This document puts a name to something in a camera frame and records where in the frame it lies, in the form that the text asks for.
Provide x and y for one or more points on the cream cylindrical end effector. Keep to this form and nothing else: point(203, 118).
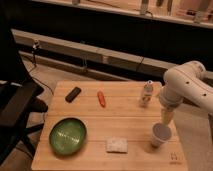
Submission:
point(166, 115)

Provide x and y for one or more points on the small clear plastic bottle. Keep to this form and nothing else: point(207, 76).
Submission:
point(146, 93)

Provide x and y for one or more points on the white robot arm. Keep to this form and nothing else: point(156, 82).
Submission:
point(185, 81)

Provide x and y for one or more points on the white paper cup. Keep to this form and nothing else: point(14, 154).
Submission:
point(160, 134)

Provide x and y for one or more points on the white folded cloth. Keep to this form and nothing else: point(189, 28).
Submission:
point(117, 145)

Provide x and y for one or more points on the orange carrot toy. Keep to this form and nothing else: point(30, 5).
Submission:
point(101, 99)

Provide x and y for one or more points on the black rectangular block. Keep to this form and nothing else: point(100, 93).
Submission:
point(73, 94)

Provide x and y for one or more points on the green round bowl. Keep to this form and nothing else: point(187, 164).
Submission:
point(67, 136)

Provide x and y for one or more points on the black office chair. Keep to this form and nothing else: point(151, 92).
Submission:
point(18, 97)

